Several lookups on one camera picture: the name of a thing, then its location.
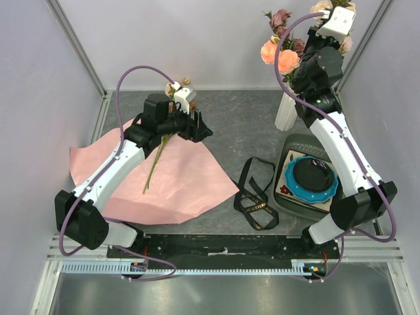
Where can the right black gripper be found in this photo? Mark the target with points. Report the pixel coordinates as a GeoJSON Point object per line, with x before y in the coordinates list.
{"type": "Point", "coordinates": [315, 38]}

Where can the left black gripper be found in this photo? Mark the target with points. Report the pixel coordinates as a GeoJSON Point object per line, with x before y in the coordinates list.
{"type": "Point", "coordinates": [197, 129]}

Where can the pale pink rose stem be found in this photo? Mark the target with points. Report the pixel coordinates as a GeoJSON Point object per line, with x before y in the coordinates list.
{"type": "Point", "coordinates": [346, 45]}

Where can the large peach peony stem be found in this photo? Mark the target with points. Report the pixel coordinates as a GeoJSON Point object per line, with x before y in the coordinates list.
{"type": "Point", "coordinates": [288, 60]}

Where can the purple pink wrapping paper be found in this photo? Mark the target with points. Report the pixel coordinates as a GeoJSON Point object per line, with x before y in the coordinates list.
{"type": "Point", "coordinates": [186, 182]}

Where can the pink artificial flower bunch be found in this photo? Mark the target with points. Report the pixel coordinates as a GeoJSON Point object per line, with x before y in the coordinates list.
{"type": "Point", "coordinates": [169, 91]}

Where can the mauve rose stem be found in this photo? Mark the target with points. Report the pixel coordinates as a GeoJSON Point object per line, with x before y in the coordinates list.
{"type": "Point", "coordinates": [278, 24]}

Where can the black ribbon with gold lettering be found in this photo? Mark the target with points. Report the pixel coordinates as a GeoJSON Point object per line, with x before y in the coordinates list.
{"type": "Point", "coordinates": [251, 198]}

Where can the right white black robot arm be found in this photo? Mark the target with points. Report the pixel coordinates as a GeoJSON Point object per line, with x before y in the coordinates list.
{"type": "Point", "coordinates": [365, 195]}

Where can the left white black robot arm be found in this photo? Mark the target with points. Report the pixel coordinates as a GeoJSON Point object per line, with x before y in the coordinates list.
{"type": "Point", "coordinates": [78, 213]}

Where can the white ribbed ceramic vase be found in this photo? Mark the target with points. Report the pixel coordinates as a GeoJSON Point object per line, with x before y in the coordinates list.
{"type": "Point", "coordinates": [287, 114]}

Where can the black round plate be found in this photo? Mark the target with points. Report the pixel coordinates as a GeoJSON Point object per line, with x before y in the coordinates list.
{"type": "Point", "coordinates": [313, 174]}

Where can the blue scalloped plate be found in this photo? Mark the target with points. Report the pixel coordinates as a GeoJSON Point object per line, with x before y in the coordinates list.
{"type": "Point", "coordinates": [304, 195]}

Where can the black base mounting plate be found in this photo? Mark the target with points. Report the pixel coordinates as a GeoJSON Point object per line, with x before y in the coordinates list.
{"type": "Point", "coordinates": [232, 260]}

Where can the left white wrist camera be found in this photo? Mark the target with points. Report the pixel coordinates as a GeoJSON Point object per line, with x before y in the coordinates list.
{"type": "Point", "coordinates": [182, 97]}

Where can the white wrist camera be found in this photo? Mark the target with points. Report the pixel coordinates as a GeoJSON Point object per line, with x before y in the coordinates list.
{"type": "Point", "coordinates": [336, 23]}
{"type": "Point", "coordinates": [182, 97]}

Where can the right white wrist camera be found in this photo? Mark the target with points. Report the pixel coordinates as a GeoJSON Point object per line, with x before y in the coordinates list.
{"type": "Point", "coordinates": [336, 23]}

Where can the grey slotted cable duct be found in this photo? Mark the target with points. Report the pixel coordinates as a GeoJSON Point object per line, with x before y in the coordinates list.
{"type": "Point", "coordinates": [132, 268]}

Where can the aluminium frame rail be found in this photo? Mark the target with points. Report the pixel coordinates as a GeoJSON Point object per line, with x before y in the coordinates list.
{"type": "Point", "coordinates": [357, 249]}

